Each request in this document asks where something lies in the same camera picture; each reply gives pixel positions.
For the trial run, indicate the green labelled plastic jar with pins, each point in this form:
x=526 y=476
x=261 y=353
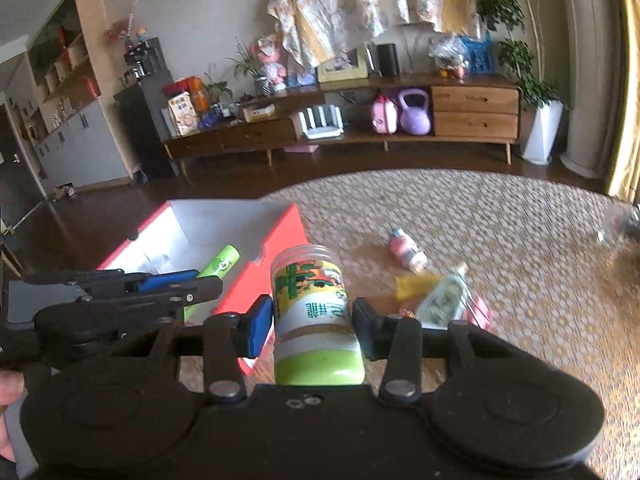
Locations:
x=314 y=341

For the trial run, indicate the red cardboard box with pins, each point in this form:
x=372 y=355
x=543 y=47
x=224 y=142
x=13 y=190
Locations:
x=188 y=234

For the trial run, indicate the green small battery tube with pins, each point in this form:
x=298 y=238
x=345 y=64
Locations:
x=219 y=266

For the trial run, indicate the orange juice bottle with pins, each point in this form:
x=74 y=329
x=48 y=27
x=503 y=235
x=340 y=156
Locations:
x=199 y=95

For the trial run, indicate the white planter pot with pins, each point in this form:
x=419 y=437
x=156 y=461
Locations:
x=542 y=133

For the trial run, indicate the green potted tree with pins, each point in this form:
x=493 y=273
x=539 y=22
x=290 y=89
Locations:
x=520 y=53

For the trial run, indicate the white wifi router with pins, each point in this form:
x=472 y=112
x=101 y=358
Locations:
x=320 y=122

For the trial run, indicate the cereal box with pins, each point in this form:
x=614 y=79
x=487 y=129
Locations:
x=183 y=114

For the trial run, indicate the pink flat box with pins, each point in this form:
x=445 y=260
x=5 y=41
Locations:
x=302 y=149

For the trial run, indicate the long wooden tv sideboard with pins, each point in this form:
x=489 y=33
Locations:
x=477 y=109

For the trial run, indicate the yellow small box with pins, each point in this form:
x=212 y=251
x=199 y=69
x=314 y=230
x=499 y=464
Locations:
x=410 y=286

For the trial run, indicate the pink binder clip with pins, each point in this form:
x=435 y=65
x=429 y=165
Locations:
x=477 y=312

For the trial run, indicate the pink small toy bottle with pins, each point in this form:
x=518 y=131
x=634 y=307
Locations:
x=406 y=251

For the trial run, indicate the wooden wall shelf unit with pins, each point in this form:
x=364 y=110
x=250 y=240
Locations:
x=64 y=89

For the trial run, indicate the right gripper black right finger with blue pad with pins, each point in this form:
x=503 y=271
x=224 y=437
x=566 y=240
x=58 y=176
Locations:
x=403 y=343

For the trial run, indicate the plastic bag with fruit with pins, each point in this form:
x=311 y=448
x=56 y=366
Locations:
x=450 y=56

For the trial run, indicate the purple kettlebell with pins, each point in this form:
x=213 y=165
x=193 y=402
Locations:
x=414 y=120

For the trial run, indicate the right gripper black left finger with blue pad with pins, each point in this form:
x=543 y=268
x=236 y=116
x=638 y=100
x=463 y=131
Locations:
x=223 y=340

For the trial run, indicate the cream picture frame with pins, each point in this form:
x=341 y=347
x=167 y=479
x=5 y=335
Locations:
x=347 y=65

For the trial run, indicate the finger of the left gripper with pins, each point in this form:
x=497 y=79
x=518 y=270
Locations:
x=111 y=282
x=85 y=320

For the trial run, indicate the black tall cabinet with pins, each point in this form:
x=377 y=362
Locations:
x=141 y=103

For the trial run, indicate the black speaker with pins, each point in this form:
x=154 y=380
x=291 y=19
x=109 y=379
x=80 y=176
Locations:
x=388 y=64

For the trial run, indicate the pink plush doll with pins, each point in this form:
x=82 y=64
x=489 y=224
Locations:
x=268 y=51

